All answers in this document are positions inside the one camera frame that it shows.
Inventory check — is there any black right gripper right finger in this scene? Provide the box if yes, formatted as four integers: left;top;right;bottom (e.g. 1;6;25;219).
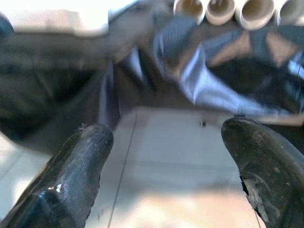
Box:
221;118;304;228

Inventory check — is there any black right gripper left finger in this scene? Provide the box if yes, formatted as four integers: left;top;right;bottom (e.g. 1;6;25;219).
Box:
2;123;114;228

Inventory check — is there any black plastic table cover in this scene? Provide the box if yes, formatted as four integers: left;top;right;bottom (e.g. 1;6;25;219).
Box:
0;11;304;152

